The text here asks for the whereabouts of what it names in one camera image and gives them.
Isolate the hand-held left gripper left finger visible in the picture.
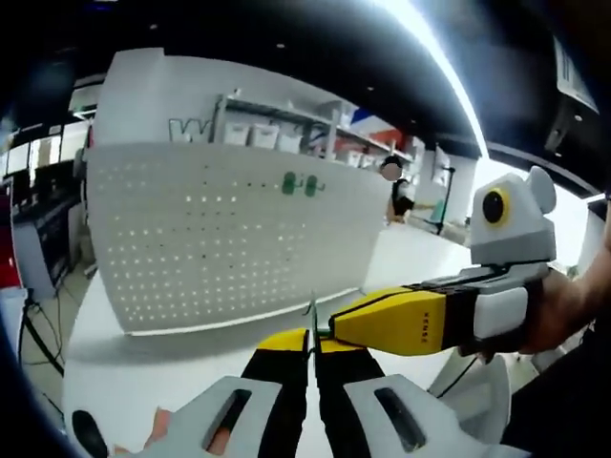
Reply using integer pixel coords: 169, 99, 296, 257
137, 327, 311, 458

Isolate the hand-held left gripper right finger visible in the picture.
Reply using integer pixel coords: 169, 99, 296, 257
317, 336, 478, 458

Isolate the white perforated mounting plate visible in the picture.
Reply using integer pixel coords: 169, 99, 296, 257
84, 141, 388, 338

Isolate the person's right hand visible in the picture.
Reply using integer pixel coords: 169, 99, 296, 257
455, 272, 592, 367

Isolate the black tripod stand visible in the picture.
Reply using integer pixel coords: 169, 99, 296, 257
432, 164, 455, 236

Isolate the long ceiling light strip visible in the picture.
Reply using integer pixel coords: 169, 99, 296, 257
381, 0, 488, 158

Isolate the person's black clothing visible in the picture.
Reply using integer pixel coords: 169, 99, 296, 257
500, 319, 611, 458

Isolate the white metal shelving rack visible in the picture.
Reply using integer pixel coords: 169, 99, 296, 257
214, 93, 419, 173

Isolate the black computer mouse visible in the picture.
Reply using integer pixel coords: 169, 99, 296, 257
71, 408, 109, 458

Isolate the white side table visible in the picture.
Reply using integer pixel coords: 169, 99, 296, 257
0, 285, 66, 378

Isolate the black table cable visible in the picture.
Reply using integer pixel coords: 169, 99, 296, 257
427, 355, 481, 400

